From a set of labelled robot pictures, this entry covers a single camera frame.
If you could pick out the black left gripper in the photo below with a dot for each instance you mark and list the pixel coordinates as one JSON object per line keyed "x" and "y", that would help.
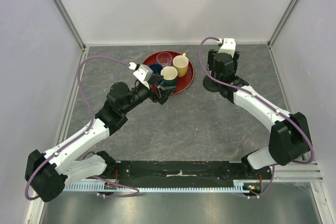
{"x": 163, "y": 93}

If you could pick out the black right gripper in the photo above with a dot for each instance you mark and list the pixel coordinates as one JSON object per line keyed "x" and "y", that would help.
{"x": 236, "y": 59}

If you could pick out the black phone stand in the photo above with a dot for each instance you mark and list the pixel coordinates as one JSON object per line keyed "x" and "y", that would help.
{"x": 211, "y": 85}

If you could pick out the black smartphone pink case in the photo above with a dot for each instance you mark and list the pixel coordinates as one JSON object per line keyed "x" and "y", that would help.
{"x": 210, "y": 59}

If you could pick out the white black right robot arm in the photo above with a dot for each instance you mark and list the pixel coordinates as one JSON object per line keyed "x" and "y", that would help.
{"x": 289, "y": 133}

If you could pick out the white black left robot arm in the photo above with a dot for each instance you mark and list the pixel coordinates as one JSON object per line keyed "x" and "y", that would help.
{"x": 48, "y": 173}

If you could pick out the green mug cream inside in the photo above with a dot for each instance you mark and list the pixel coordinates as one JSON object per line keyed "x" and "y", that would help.
{"x": 169, "y": 76}

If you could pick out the dark blue mug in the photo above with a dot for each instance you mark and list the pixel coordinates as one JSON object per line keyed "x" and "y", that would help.
{"x": 156, "y": 68}

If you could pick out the red round tray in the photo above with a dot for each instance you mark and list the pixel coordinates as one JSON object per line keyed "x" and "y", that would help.
{"x": 182, "y": 82}

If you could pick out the clear drinking glass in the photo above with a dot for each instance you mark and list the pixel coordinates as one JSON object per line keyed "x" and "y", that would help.
{"x": 164, "y": 59}

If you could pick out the yellow mug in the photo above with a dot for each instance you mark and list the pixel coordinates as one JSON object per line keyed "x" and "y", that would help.
{"x": 180, "y": 63}

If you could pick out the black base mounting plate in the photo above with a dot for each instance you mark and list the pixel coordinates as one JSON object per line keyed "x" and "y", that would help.
{"x": 180, "y": 173}

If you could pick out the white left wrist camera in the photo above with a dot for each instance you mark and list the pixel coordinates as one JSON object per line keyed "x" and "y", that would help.
{"x": 142, "y": 73}

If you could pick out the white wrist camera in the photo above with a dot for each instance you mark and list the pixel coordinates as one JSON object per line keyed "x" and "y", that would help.
{"x": 227, "y": 45}
{"x": 142, "y": 73}

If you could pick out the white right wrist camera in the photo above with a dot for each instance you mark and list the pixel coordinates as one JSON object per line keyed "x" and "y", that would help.
{"x": 227, "y": 45}

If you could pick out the blue slotted cable duct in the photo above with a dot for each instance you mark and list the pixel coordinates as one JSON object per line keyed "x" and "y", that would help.
{"x": 93, "y": 186}

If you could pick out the aluminium frame corner post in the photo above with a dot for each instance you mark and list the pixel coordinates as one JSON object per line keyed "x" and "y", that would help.
{"x": 282, "y": 22}

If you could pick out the aluminium front frame rail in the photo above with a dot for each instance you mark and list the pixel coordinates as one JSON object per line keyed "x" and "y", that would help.
{"x": 294, "y": 173}

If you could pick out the left aluminium frame post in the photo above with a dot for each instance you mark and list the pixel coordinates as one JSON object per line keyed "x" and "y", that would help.
{"x": 69, "y": 23}

